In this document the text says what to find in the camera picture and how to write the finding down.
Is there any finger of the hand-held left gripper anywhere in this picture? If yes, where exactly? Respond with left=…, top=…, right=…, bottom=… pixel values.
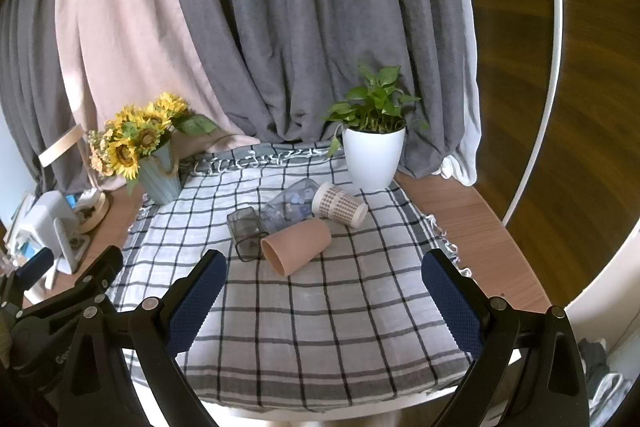
left=0, top=248, right=55, bottom=308
left=15, top=247, right=123, bottom=333

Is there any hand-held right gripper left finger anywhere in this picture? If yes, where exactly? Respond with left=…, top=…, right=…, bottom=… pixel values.
left=60, top=249, right=228, bottom=427

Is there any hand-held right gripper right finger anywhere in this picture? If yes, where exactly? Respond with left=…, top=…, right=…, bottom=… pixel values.
left=421, top=249, right=591, bottom=427

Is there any pink cup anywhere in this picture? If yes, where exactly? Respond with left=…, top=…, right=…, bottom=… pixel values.
left=260, top=218, right=333, bottom=277

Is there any dark smoked transparent cup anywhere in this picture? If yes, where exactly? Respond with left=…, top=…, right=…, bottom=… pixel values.
left=226, top=207, right=271, bottom=263

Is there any clear glass cup blue print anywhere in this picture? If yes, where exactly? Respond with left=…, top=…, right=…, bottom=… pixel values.
left=260, top=179, right=318, bottom=235

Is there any beige patterned cup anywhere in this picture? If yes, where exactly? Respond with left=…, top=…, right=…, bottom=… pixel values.
left=311, top=182, right=369, bottom=228

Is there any white desktop device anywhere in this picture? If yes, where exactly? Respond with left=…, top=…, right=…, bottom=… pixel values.
left=20, top=192, right=91, bottom=275

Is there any round wooden tray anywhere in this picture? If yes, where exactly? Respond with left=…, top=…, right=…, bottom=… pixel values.
left=75, top=189, right=110, bottom=233

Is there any blue-green ribbed vase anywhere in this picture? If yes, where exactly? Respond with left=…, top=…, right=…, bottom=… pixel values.
left=137, top=142, right=183, bottom=205

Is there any sunflower bouquet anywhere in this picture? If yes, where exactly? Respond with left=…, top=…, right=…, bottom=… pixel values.
left=89, top=93, right=221, bottom=195

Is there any checked tablecloth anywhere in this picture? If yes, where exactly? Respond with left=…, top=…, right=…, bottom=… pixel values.
left=107, top=142, right=476, bottom=410

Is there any white curtain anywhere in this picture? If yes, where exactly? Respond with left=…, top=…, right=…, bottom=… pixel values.
left=440, top=0, right=483, bottom=188

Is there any grey clothing pile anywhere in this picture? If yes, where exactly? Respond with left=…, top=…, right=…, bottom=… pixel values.
left=577, top=339, right=636, bottom=427

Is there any narrow grey curtain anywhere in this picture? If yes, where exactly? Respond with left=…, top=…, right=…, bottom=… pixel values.
left=0, top=0, right=101, bottom=198

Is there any green plant in white pot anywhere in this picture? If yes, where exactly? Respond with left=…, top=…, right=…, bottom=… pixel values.
left=322, top=64, right=431, bottom=192

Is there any pink curtain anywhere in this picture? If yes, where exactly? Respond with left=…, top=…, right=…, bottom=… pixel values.
left=55, top=0, right=261, bottom=158

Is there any white hoop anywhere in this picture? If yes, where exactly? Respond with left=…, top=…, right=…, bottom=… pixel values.
left=500, top=0, right=566, bottom=228

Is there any wide grey curtain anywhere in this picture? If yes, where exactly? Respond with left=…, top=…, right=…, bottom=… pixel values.
left=162, top=0, right=481, bottom=180

